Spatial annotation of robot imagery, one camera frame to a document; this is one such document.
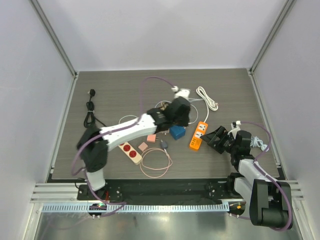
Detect orange power strip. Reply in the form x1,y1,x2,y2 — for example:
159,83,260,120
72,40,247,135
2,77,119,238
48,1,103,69
189,121,208,151

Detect blue cube adapter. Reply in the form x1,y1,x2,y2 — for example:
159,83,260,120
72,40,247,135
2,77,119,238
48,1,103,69
169,125,186,141

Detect white cord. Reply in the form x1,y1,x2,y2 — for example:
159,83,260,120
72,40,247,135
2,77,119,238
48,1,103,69
195,86,220,123

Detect light blue cord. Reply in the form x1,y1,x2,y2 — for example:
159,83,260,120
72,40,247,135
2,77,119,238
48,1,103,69
250,136,268,151

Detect pink charging cable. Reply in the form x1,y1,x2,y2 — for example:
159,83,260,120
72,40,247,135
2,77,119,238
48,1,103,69
139,147,173,179

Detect small pink charger plug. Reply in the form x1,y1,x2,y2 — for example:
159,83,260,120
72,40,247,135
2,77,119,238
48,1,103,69
138,142,148,152

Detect beige power strip red sockets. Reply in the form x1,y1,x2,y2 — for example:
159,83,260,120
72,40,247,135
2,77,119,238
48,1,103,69
118,142,142,165

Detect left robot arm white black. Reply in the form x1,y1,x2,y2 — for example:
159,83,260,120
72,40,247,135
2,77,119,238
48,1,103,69
74,96,191,200

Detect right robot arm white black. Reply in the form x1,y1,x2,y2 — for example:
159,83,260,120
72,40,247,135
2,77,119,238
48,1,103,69
200,126,293,231

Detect grey small adapter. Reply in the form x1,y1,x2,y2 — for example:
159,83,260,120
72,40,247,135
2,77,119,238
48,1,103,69
160,140,168,150

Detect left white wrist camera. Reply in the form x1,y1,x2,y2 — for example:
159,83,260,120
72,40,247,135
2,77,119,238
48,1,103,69
171,85,191,101

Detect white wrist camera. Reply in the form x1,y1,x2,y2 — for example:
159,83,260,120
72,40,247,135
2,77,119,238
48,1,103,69
171,85,191,101
228,120,242,138

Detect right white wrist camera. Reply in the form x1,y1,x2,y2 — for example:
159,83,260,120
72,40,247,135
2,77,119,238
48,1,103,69
228,120,242,138

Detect pale green charging cable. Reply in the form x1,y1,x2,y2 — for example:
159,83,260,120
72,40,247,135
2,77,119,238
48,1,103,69
188,98,203,125

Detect black mounting base plate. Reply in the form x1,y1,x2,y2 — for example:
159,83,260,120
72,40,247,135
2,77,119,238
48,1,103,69
77,178,247,207

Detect black power cord with plug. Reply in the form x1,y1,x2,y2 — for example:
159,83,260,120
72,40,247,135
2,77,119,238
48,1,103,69
83,89,108,129

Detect slotted cable duct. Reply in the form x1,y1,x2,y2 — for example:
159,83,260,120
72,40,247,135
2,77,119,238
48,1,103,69
42,202,230,214

